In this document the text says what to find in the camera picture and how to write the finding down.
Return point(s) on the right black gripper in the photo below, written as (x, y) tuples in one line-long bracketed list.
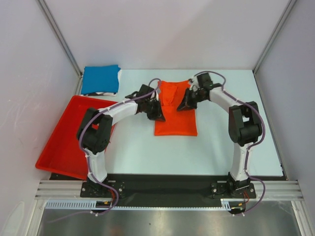
[(187, 103)]

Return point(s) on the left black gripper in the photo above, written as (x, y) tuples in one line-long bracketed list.
[(157, 115)]

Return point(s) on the orange t shirt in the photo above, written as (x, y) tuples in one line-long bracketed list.
[(180, 123)]

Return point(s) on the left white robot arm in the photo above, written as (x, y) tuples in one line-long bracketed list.
[(94, 132)]

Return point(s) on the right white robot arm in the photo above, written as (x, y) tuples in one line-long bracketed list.
[(246, 127)]

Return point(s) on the folded blue t shirt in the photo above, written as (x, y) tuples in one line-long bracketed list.
[(100, 79)]

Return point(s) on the red plastic bin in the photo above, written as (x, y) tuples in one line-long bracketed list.
[(61, 154)]

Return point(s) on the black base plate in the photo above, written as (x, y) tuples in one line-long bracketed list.
[(165, 190)]

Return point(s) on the white slotted cable duct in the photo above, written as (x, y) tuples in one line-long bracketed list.
[(102, 205)]

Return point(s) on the aluminium frame rail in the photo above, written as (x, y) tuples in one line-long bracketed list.
[(71, 189)]

